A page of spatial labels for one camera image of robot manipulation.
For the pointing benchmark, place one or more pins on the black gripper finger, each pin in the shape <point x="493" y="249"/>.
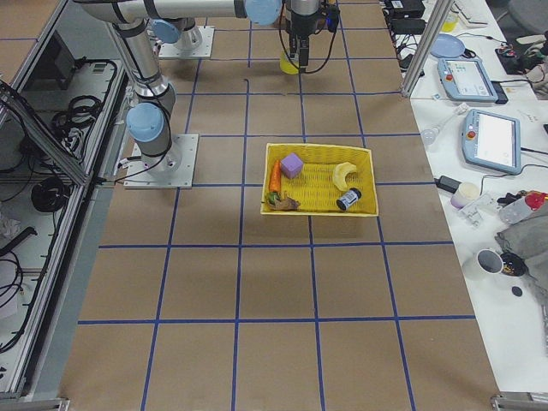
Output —
<point x="303" y="54"/>
<point x="293" y="47"/>

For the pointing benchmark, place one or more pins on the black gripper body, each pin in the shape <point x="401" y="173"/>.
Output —
<point x="298" y="26"/>

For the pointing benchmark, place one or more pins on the yellow tape roll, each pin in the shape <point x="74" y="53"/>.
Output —
<point x="289" y="63"/>

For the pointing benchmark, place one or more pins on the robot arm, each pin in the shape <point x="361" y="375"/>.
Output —
<point x="149" y="121"/>
<point x="157" y="28"/>

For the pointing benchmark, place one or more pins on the purple foam cube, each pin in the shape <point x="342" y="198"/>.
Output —
<point x="291" y="165"/>

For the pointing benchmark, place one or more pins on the orange toy carrot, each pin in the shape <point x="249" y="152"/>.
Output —
<point x="275" y="183"/>

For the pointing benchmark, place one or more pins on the yellow toy banana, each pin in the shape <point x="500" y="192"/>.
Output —
<point x="340" y="173"/>

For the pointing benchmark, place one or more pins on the yellow woven basket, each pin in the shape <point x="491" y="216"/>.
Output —
<point x="314" y="188"/>

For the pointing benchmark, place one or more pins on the blue plate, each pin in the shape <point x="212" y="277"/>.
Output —
<point x="447" y="46"/>

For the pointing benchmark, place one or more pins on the brown toy animal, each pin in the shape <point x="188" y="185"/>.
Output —
<point x="285" y="204"/>

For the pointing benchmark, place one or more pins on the upper teach pendant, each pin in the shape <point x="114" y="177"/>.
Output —
<point x="466" y="80"/>

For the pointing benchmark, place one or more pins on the teach pendant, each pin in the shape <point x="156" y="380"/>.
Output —
<point x="466" y="80"/>
<point x="492" y="141"/>

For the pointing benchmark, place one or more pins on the black power adapter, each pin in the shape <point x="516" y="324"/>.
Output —
<point x="447" y="184"/>

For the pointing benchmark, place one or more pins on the lower teach pendant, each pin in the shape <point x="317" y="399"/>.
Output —
<point x="492" y="141"/>

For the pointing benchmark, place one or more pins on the white purple jar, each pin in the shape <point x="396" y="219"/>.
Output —
<point x="465" y="194"/>

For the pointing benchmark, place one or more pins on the grey cloth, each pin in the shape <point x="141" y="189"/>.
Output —
<point x="528" y="240"/>

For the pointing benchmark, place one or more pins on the black bowl with snacks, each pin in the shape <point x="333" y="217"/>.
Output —
<point x="513" y="265"/>

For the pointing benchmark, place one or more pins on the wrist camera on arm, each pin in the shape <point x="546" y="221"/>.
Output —
<point x="332" y="17"/>

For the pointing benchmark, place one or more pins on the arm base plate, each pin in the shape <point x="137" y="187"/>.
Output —
<point x="175" y="171"/>
<point x="195" y="43"/>

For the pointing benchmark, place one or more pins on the aluminium frame post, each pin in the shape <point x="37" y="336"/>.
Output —
<point x="437" y="17"/>

